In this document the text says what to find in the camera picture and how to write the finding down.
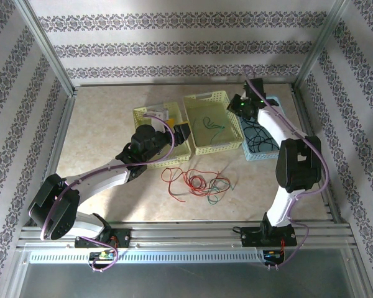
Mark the small terminal board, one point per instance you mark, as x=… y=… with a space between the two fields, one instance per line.
x=104 y=255
x=272 y=255

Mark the aluminium rear rail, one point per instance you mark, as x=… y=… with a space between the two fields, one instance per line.
x=174 y=84

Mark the grey metal sheet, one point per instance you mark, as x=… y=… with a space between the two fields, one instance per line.
x=174 y=282

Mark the yellow plastic basket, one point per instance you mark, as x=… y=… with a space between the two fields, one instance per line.
x=199 y=132

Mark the blue plastic basket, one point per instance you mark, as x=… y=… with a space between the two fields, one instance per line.
x=261 y=157

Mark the aluminium frame post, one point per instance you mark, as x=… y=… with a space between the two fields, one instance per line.
x=46 y=46
x=320 y=43

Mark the pale green plastic basket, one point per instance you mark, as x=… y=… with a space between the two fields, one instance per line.
x=143 y=115

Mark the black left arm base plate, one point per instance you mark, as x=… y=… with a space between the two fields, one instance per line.
x=124 y=239

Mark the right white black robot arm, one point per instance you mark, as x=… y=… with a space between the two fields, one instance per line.
x=273 y=124

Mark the aluminium mounting rail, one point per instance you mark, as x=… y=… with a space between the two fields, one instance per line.
x=180 y=232

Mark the aluminium side rail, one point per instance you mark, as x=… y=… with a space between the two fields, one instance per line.
x=297 y=101
x=59 y=142

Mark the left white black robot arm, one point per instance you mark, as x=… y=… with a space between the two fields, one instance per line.
x=102 y=177

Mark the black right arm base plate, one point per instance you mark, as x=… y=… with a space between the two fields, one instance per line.
x=286 y=240

